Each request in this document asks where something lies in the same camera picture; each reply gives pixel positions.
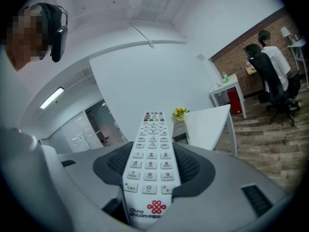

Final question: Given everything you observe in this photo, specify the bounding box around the white lamp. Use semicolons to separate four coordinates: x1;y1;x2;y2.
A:
280;26;292;44

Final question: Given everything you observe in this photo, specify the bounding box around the white ceiling conduit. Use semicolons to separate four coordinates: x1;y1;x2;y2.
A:
128;22;155;49

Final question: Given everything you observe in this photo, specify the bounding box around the white high table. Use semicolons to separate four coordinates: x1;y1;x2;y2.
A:
286;39;309;89

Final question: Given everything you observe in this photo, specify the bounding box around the dark glass door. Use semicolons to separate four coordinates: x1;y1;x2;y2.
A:
84;99;126;147

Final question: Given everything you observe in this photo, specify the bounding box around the black head-worn camera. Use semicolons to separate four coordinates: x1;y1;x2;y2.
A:
40;2;70;63

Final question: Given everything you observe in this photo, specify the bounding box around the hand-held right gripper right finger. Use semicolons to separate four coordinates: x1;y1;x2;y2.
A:
170;143;292;225

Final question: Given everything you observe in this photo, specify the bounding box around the person's white shirt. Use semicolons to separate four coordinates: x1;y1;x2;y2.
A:
0;46;33;131

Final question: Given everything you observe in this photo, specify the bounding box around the red box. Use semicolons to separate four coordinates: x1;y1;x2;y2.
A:
226;89;243;115

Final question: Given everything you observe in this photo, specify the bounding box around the white remote control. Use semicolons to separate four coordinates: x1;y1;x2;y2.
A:
122;111;182;230

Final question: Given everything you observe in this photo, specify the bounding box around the person's head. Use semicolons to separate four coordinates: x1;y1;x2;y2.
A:
6;3;53;72

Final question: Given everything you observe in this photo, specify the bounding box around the grey plastic holder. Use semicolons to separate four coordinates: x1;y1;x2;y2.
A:
171;119;191;145

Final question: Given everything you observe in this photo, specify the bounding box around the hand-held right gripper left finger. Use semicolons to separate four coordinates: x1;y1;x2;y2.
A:
57;141;134;209

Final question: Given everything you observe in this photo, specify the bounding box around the long ceiling light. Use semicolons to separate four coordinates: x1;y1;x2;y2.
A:
39;87;65;110

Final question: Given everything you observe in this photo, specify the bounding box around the black office chair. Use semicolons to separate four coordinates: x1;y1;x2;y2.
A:
243;44;302;127

